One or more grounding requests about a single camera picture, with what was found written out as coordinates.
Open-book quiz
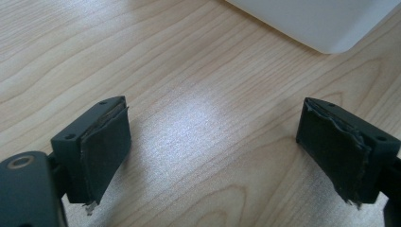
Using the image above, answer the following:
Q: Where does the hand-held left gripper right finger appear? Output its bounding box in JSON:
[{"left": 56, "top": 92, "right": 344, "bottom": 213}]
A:
[{"left": 295, "top": 96, "right": 401, "bottom": 210}]

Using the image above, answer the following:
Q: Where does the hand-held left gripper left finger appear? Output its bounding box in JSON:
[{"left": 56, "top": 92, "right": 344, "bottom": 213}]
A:
[{"left": 50, "top": 96, "right": 132, "bottom": 217}]

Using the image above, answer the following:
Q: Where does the white plastic container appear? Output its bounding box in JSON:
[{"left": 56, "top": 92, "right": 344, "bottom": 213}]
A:
[{"left": 224, "top": 0, "right": 401, "bottom": 55}]

